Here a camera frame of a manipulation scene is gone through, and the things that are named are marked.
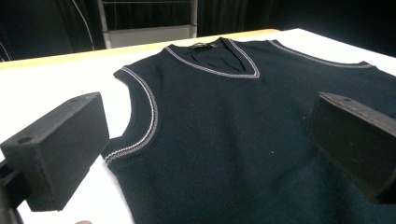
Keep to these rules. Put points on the white table sheet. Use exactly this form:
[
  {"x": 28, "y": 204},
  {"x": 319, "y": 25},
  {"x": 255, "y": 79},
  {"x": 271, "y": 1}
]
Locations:
[{"x": 46, "y": 84}]

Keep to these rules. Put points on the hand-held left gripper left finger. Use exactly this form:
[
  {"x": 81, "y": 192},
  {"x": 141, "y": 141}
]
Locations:
[{"x": 62, "y": 149}]

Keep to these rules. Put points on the dark curtain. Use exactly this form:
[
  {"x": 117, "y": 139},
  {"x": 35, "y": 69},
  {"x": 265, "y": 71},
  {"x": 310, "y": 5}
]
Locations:
[{"x": 311, "y": 15}]

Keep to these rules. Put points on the white metal table frame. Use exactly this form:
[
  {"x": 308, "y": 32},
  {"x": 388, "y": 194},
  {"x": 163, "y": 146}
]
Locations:
[{"x": 149, "y": 35}]

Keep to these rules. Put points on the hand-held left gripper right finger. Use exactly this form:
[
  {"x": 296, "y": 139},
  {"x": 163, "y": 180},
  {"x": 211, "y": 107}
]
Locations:
[{"x": 355, "y": 146}]

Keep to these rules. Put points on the dark navy knit vest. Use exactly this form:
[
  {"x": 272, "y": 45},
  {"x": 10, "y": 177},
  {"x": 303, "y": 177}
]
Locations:
[{"x": 218, "y": 140}]

